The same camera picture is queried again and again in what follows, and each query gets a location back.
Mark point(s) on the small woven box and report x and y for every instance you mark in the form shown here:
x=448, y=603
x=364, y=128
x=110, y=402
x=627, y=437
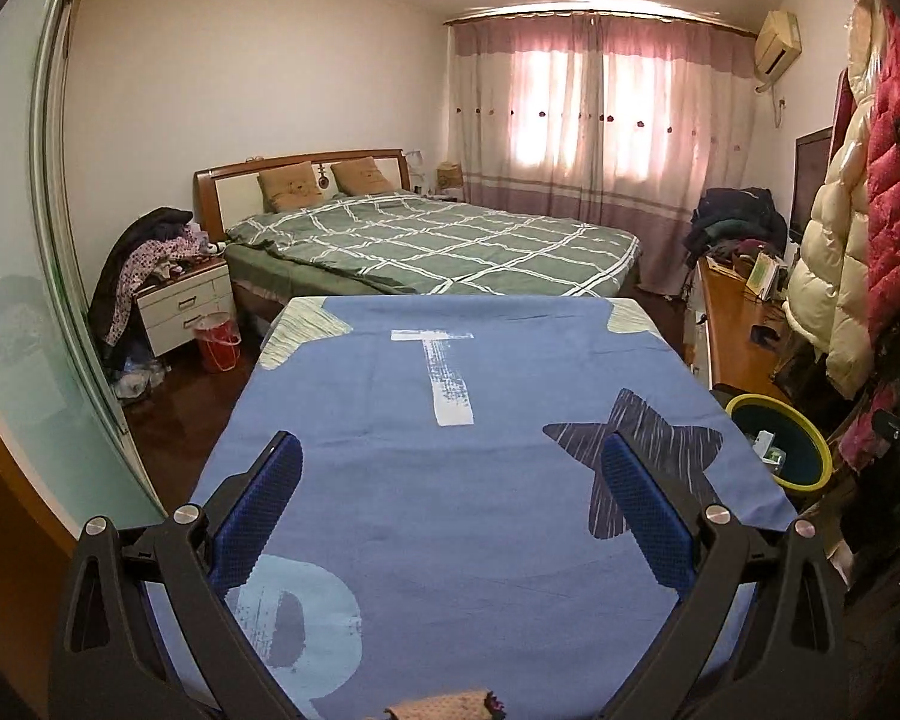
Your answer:
x=450, y=176

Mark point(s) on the pile of dark clothes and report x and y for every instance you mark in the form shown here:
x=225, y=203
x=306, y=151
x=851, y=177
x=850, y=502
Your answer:
x=735, y=221

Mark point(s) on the brown pillow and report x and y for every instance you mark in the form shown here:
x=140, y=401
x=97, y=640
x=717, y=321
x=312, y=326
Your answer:
x=361, y=176
x=291, y=187

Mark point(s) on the black television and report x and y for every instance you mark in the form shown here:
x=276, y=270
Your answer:
x=810, y=180

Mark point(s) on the brown knitted cloth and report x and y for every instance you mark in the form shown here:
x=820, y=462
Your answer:
x=442, y=709

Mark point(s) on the blue printed tablecloth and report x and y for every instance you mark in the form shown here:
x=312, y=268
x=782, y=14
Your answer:
x=495, y=502

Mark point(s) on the mixed hanging clothes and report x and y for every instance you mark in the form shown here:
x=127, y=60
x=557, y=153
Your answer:
x=885, y=555

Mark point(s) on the white nightstand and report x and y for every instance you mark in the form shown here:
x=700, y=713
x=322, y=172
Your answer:
x=184, y=307

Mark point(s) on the green checked duvet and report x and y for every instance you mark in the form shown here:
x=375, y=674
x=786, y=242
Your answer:
x=435, y=240

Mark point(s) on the wall air conditioner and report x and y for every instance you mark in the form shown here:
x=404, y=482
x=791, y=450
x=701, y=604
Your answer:
x=778, y=41

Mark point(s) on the sliding glass door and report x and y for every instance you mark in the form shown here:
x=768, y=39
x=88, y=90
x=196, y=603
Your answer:
x=22, y=277

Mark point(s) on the cream puffer jacket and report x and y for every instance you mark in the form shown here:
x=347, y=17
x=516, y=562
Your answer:
x=832, y=255

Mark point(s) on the pink sheer curtain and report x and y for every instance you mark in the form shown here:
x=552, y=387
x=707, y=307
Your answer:
x=600, y=120

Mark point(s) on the yellow rimmed trash bin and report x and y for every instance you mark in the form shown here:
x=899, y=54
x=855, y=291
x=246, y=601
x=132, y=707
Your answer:
x=802, y=450

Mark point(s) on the stack of books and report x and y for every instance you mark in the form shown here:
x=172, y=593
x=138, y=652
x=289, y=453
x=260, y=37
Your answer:
x=763, y=277

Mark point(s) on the wooden bed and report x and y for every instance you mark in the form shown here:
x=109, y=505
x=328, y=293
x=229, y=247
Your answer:
x=232, y=184

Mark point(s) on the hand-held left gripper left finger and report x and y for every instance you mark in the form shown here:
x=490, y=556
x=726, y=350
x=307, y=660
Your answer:
x=259, y=510

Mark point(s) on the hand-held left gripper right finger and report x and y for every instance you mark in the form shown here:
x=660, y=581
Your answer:
x=645, y=514

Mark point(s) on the wooden desk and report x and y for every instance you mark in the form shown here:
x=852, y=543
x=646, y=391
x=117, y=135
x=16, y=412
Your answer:
x=727, y=330

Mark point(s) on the red bucket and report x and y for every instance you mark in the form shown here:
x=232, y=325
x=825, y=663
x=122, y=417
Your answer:
x=217, y=341

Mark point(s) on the clear plastic bags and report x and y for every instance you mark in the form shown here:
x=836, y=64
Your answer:
x=139, y=379

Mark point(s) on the pile of patterned clothes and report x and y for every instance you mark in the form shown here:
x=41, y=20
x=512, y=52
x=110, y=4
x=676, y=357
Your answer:
x=139, y=262

